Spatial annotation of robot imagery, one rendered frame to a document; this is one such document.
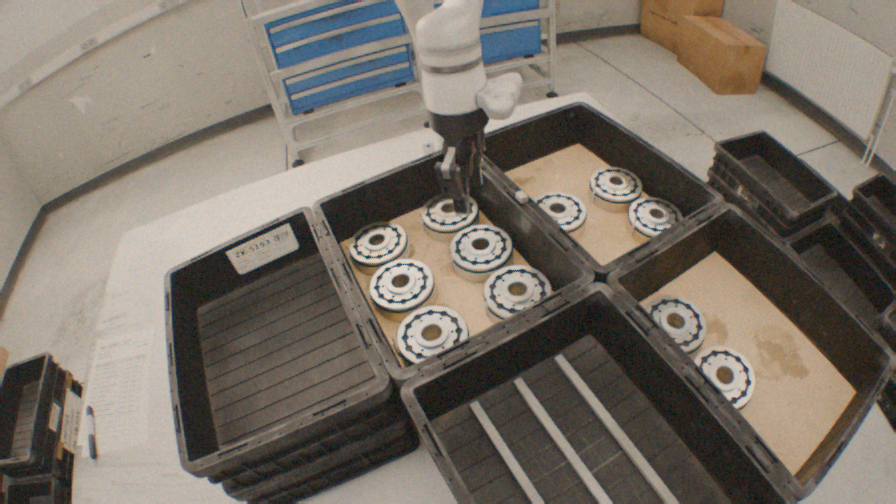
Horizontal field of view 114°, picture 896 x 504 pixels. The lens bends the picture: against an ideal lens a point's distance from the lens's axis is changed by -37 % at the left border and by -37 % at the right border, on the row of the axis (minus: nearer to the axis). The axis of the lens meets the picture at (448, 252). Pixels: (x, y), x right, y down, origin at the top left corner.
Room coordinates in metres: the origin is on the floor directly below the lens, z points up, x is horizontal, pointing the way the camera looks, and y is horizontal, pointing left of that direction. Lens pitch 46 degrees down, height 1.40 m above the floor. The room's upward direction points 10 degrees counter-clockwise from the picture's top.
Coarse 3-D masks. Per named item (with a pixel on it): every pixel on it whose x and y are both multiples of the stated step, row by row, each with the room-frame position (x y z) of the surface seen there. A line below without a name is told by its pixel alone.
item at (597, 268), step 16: (544, 112) 0.80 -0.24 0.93; (560, 112) 0.80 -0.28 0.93; (592, 112) 0.79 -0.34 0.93; (512, 128) 0.76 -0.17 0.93; (624, 128) 0.71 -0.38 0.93; (640, 144) 0.65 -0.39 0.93; (672, 160) 0.59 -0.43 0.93; (688, 176) 0.54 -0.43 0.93; (704, 208) 0.46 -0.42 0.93; (688, 224) 0.43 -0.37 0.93; (656, 240) 0.41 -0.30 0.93; (624, 256) 0.39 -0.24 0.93; (608, 272) 0.37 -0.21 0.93
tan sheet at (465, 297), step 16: (400, 224) 0.65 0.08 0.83; (416, 224) 0.64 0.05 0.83; (480, 224) 0.61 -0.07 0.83; (416, 240) 0.60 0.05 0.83; (432, 240) 0.59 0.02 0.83; (416, 256) 0.56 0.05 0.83; (432, 256) 0.55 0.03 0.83; (448, 256) 0.55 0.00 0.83; (432, 272) 0.52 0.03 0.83; (448, 272) 0.51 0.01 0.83; (368, 288) 0.50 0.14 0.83; (448, 288) 0.48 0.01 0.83; (464, 288) 0.47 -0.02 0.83; (480, 288) 0.46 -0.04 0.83; (448, 304) 0.44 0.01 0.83; (464, 304) 0.44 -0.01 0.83; (480, 304) 0.43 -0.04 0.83; (384, 320) 0.43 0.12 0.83; (464, 320) 0.41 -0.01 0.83; (480, 320) 0.40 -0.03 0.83
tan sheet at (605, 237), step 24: (576, 144) 0.82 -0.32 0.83; (528, 168) 0.75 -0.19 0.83; (552, 168) 0.74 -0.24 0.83; (576, 168) 0.73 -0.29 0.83; (600, 168) 0.72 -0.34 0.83; (528, 192) 0.68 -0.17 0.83; (576, 192) 0.66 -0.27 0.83; (600, 216) 0.58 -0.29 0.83; (624, 216) 0.57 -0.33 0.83; (576, 240) 0.53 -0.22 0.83; (600, 240) 0.52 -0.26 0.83; (624, 240) 0.51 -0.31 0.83
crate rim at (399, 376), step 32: (416, 160) 0.70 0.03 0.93; (352, 192) 0.65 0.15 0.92; (512, 192) 0.57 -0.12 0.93; (320, 224) 0.57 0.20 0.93; (544, 224) 0.48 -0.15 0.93; (576, 256) 0.41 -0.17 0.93; (352, 288) 0.42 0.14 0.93; (576, 288) 0.35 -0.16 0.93; (512, 320) 0.32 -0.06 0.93; (384, 352) 0.31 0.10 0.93; (448, 352) 0.30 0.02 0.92
